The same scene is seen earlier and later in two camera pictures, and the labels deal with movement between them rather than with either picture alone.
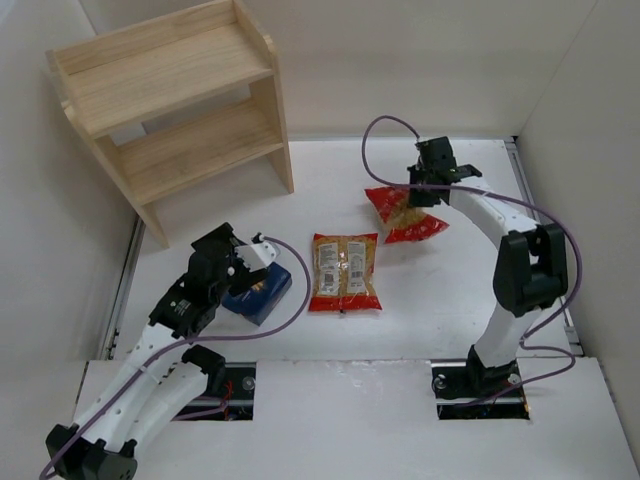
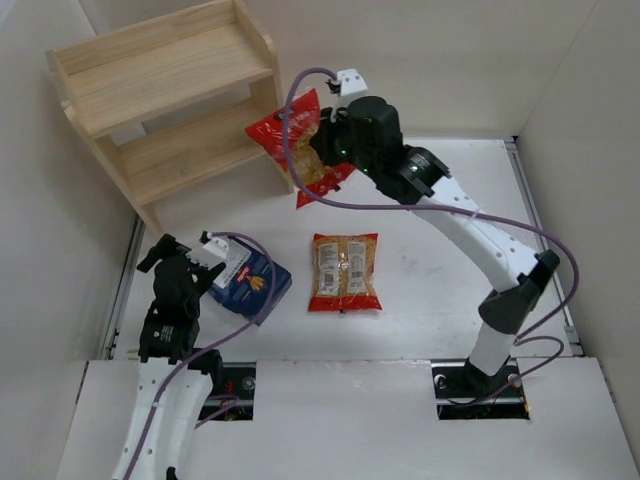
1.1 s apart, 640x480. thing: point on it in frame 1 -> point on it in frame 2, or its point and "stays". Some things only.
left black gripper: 245,279 -> 179,261
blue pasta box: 263,298 stays
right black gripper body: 423,189 -> 326,138
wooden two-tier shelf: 177,103 stays
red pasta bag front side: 404,222 -> 304,115
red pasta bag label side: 344,272 stays
